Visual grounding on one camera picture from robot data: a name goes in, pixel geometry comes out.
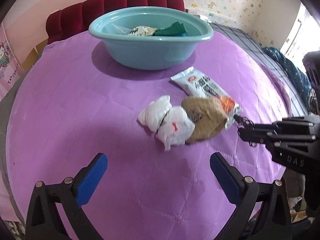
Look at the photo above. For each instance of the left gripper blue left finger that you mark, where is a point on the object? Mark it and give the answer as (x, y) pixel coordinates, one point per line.
(43, 219)

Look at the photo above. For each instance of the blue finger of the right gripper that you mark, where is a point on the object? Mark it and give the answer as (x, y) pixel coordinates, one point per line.
(262, 136)
(302, 121)

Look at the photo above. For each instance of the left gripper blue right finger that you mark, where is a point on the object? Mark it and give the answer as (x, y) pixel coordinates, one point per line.
(261, 209)

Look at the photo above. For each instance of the beige brown sock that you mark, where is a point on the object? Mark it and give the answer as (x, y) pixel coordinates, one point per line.
(208, 116)

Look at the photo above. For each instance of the white spicy snack packet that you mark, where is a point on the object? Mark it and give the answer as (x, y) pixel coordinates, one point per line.
(196, 83)

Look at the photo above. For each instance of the white plastic bag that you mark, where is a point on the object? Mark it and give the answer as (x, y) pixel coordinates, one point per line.
(170, 124)

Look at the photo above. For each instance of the beige oatmeal sachet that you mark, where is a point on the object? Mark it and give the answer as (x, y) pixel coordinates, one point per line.
(142, 31)

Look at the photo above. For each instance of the clear zip bag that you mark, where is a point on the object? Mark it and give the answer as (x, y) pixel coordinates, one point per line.
(119, 30)

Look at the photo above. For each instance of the dark blue starry blanket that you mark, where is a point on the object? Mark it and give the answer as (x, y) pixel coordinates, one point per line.
(299, 80)

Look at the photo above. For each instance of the grey plaid bed cover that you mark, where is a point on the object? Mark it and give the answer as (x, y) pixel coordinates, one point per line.
(254, 50)

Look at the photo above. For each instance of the purple quilted table cover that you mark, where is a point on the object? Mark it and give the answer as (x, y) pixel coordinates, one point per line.
(76, 102)

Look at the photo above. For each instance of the teal plastic basin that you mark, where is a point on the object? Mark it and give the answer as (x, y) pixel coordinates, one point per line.
(149, 52)

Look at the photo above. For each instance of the pink Hello Kitty curtain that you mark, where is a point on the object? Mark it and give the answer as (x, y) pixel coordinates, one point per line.
(10, 70)

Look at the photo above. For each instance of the cardboard box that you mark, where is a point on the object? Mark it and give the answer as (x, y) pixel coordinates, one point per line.
(34, 55)

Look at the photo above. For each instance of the red velvet tufted sofa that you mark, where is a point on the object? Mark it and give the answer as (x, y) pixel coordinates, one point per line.
(76, 18)

